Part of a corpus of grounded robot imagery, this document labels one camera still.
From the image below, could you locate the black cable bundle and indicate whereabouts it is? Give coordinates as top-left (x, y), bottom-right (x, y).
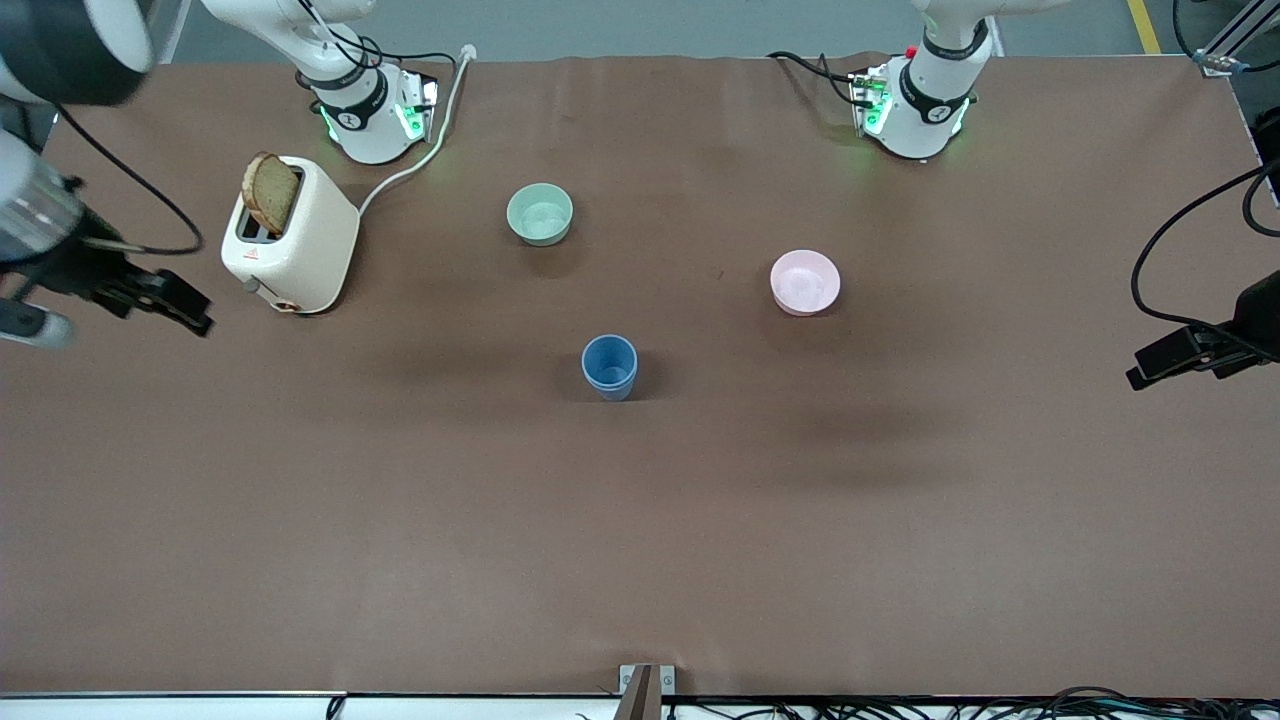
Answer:
top-left (665, 685), bottom-right (1280, 720)

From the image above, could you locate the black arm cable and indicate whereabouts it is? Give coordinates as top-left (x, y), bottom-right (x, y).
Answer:
top-left (55, 100), bottom-right (205, 257)
top-left (1131, 160), bottom-right (1280, 346)

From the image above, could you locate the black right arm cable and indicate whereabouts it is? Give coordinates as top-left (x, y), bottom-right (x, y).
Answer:
top-left (55, 100), bottom-right (205, 257)

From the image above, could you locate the mint green bowl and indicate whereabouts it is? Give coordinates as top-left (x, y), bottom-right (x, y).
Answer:
top-left (506, 183), bottom-right (575, 247)

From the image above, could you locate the green lit base connector board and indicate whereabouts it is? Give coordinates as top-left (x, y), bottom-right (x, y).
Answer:
top-left (849, 65), bottom-right (892, 137)
top-left (395, 75), bottom-right (440, 142)

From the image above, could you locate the aluminium frame profile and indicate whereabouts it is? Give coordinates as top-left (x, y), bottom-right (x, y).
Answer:
top-left (1195, 0), bottom-right (1280, 78)

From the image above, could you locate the cream white toaster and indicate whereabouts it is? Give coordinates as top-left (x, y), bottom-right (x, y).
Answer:
top-left (221, 155), bottom-right (361, 315)

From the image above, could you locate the white toaster power cable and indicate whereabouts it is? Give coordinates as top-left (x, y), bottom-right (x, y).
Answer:
top-left (357, 45), bottom-right (477, 216)

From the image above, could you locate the pink bowl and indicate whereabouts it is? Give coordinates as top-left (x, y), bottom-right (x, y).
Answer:
top-left (770, 250), bottom-right (842, 317)

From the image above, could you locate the black base cable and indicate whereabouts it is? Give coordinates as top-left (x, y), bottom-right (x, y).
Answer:
top-left (290, 0), bottom-right (456, 91)
top-left (767, 50), bottom-right (871, 106)

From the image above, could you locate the brown table cover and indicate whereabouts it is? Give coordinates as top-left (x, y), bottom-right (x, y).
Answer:
top-left (0, 52), bottom-right (1280, 698)

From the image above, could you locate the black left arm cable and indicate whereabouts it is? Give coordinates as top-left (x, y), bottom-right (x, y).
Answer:
top-left (1131, 160), bottom-right (1280, 346)

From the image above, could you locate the grey metal bracket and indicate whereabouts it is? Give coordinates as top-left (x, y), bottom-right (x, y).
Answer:
top-left (619, 664), bottom-right (676, 720)

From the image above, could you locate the brown bread slice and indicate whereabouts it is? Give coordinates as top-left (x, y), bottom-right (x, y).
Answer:
top-left (242, 152), bottom-right (301, 237)

